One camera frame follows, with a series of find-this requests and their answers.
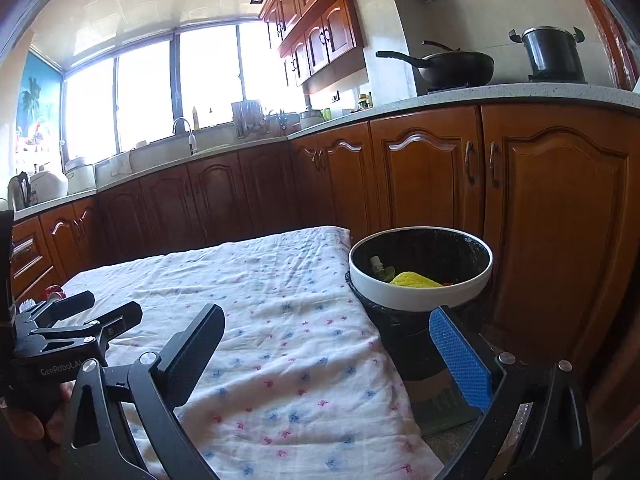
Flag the kitchen window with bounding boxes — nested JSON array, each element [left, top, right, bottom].
[[62, 20, 306, 161]]

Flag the metal dish rack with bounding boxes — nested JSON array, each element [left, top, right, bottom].
[[231, 100, 271, 139]]

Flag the steel kettle with black handle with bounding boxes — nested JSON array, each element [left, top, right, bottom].
[[7, 172, 33, 211]]

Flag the person's left hand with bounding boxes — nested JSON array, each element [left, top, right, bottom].
[[0, 382, 76, 445]]

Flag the wall poster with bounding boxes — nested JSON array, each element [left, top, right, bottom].
[[17, 50, 63, 161]]

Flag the wooden base cabinets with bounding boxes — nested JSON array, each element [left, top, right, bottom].
[[10, 102, 640, 376]]

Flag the wooden wall cabinets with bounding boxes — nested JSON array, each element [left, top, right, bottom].
[[260, 0, 371, 93]]

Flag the white printed blanket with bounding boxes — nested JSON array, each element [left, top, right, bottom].
[[60, 225, 446, 480]]

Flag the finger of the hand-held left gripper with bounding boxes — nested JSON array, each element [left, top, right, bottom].
[[30, 302, 143, 361], [17, 290, 96, 333]]

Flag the white rice cooker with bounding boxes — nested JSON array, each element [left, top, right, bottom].
[[65, 156, 97, 195]]

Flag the white bin with black liner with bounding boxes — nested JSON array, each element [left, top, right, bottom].
[[345, 227, 495, 383]]

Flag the chrome faucet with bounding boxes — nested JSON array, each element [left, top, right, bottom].
[[172, 117, 196, 156]]

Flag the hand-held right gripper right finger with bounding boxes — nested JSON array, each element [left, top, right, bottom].
[[429, 304, 594, 480]]

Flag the yellow foam fruit net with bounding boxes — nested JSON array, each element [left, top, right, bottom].
[[390, 271, 443, 289]]

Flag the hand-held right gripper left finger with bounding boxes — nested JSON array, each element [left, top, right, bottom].
[[59, 302, 227, 480]]

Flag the black wok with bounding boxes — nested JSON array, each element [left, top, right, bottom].
[[376, 40, 496, 88]]

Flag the black cooking pot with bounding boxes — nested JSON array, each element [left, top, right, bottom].
[[509, 26, 586, 81]]

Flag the white bread machine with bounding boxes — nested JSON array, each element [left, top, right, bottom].
[[27, 170, 68, 203]]

